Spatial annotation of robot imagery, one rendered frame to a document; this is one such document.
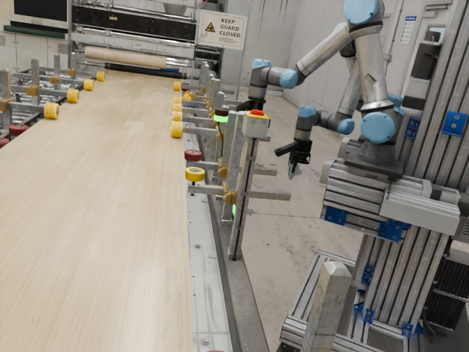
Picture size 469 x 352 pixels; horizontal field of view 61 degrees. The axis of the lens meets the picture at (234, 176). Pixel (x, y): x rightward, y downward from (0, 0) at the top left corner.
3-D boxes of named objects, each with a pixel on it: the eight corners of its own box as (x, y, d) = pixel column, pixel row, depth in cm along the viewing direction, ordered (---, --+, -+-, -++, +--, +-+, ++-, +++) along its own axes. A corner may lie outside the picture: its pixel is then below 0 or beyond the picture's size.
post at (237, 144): (229, 222, 170) (246, 111, 154) (229, 226, 167) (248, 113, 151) (220, 221, 170) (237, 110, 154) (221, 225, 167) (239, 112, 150)
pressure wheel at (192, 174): (190, 189, 171) (194, 164, 168) (205, 195, 167) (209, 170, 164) (178, 194, 165) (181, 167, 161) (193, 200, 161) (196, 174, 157)
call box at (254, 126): (261, 135, 133) (265, 112, 131) (265, 141, 127) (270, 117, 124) (241, 133, 132) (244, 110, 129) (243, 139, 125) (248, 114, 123)
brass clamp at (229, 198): (233, 193, 174) (234, 181, 172) (237, 206, 161) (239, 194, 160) (219, 191, 173) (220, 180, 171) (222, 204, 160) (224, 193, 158)
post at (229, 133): (221, 207, 195) (236, 110, 179) (222, 210, 192) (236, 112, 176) (214, 207, 195) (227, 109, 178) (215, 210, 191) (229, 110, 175)
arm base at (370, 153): (394, 160, 171) (401, 138, 167) (393, 169, 157) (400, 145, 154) (359, 152, 175) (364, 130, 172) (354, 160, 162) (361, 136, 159)
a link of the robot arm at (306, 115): (321, 108, 185) (308, 108, 180) (315, 131, 189) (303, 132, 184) (308, 104, 191) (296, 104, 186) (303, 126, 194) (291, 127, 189)
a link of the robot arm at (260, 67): (268, 61, 161) (250, 58, 165) (264, 89, 165) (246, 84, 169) (276, 61, 168) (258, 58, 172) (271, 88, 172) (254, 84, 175)
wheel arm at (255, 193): (287, 200, 175) (289, 191, 173) (289, 202, 172) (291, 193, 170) (187, 191, 167) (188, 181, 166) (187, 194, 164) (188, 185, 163)
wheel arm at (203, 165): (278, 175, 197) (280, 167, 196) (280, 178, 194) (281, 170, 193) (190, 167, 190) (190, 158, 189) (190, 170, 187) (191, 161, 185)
